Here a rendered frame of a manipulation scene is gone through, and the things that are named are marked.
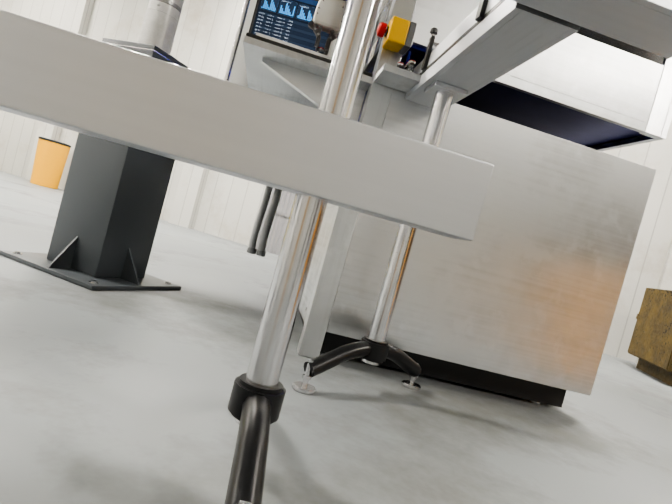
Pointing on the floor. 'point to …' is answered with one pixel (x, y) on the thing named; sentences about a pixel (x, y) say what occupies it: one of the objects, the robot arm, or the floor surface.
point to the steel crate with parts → (654, 335)
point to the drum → (49, 162)
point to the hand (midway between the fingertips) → (322, 44)
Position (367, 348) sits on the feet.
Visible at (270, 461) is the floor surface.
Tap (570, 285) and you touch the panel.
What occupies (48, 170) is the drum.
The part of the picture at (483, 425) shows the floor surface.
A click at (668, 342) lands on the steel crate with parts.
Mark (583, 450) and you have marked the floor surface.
